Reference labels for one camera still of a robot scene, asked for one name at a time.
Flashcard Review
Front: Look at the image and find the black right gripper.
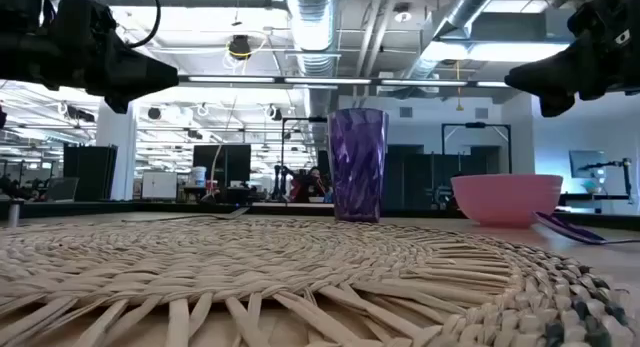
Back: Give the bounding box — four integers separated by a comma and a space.
504, 0, 640, 118

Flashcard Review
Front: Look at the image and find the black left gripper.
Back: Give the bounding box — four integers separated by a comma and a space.
0, 0, 180, 114

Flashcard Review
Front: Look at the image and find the pink bowl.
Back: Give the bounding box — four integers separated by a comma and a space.
450, 174, 564, 228

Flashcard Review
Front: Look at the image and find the purple spoon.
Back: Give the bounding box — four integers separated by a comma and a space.
532, 211, 640, 246

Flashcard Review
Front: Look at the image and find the dark fork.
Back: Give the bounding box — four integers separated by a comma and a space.
122, 206, 251, 224

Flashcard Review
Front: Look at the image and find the white cabinet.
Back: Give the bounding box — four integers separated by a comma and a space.
141, 171, 178, 201

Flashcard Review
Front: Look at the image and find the grey bin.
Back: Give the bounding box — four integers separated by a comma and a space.
47, 176, 80, 202

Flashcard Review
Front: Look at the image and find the wide black partition panel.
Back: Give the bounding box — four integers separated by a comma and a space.
192, 144, 252, 189

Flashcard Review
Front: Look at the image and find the long ceiling light bar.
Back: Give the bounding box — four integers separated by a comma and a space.
179, 75, 509, 88

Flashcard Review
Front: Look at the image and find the person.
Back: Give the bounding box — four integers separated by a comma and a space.
292, 166, 331, 204

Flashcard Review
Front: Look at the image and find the purple plastic cup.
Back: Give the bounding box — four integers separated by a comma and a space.
327, 108, 390, 224

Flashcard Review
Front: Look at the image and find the round woven straw placemat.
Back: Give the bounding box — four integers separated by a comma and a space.
0, 216, 632, 347

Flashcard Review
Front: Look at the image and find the black left wrist camera cable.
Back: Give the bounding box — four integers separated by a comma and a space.
127, 0, 162, 51

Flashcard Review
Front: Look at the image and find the wall monitor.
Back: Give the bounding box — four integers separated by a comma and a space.
568, 150, 609, 181

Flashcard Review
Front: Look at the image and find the black rectangular rig frame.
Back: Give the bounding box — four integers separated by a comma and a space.
441, 121, 513, 176

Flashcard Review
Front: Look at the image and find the yellow hanging cord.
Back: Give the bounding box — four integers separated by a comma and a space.
454, 61, 465, 112

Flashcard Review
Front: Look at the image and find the silver slanted ventilation duct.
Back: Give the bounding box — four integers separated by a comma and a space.
407, 0, 504, 81

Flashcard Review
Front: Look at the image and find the small metal post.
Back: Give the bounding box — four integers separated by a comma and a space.
7, 199, 24, 228

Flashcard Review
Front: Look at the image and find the silver ribbed ventilation duct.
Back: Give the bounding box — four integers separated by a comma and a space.
285, 0, 342, 78

